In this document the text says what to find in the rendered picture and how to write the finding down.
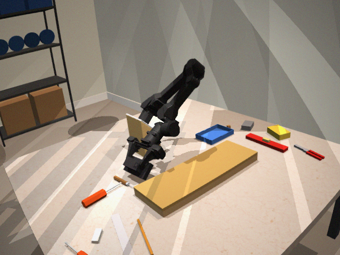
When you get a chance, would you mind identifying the wooden floor panel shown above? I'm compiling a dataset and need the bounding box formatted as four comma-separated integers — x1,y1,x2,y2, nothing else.
133,140,258,218

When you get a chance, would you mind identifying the blue tray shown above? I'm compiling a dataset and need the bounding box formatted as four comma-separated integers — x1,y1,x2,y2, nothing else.
195,124,234,145

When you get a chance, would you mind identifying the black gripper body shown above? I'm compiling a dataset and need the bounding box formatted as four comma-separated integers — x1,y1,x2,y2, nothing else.
127,130,166,160

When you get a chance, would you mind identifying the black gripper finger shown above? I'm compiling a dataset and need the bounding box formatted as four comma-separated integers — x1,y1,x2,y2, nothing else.
126,141,138,157
140,149,159,166

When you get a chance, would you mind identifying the red long bar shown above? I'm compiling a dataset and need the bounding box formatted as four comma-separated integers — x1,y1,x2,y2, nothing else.
245,133,288,152

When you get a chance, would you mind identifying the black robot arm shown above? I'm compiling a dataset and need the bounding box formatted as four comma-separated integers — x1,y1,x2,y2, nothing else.
138,58,205,138

